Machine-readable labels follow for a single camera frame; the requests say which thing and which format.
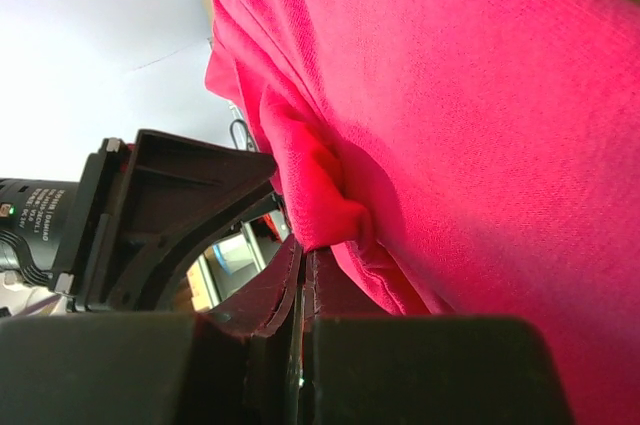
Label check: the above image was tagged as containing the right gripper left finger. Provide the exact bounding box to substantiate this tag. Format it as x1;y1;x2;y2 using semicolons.
1;238;304;424

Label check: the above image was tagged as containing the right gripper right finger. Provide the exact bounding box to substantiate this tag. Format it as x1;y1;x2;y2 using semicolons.
300;250;575;424

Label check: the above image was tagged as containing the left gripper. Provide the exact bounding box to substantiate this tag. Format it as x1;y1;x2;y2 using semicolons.
48;130;276;312

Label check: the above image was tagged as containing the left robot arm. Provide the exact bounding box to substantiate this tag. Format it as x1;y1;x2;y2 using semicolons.
1;130;276;312

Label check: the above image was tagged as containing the pink t shirt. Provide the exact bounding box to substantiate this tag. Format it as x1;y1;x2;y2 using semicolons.
206;0;639;424

